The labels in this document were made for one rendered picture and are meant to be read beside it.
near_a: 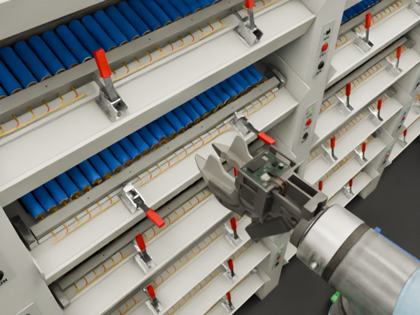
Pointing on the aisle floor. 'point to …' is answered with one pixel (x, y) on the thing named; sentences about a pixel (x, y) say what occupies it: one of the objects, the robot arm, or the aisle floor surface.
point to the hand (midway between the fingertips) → (210, 157)
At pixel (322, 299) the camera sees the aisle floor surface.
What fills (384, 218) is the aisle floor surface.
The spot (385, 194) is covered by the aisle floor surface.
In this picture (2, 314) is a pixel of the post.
